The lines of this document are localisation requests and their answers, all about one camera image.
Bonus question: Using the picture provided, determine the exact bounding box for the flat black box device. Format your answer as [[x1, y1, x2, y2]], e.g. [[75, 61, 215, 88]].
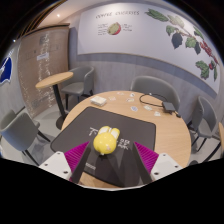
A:
[[162, 101, 176, 113]]

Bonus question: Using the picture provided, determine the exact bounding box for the yellow rabbit-shaped computer mouse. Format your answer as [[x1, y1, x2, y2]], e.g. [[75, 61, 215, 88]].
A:
[[92, 125, 121, 156]]

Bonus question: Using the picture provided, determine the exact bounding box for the white coffee plant wall mural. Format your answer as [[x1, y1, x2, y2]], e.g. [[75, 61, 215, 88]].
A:
[[77, 2, 221, 98]]

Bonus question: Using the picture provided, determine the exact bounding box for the black mouse pad white print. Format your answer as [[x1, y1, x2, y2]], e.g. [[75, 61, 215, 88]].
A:
[[50, 106, 157, 188]]

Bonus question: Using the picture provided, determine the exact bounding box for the small white card box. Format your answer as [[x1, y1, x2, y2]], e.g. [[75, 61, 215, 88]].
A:
[[89, 95, 108, 107]]

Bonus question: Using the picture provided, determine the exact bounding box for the grey upholstered armchair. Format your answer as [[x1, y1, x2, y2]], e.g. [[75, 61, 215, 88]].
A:
[[60, 65, 95, 111], [130, 75, 181, 113], [188, 95, 224, 154], [0, 109, 51, 167]]

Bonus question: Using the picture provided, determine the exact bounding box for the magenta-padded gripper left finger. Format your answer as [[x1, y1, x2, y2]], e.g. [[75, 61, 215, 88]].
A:
[[39, 141, 92, 185]]

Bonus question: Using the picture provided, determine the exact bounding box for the black cable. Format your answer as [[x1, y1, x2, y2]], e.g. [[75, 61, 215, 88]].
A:
[[138, 93, 168, 108]]

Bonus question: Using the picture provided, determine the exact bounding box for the wooden wall board with print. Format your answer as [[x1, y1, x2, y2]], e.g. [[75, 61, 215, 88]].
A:
[[17, 25, 70, 118]]

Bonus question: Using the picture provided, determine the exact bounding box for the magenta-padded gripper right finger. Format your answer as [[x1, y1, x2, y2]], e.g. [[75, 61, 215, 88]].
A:
[[132, 141, 184, 185]]

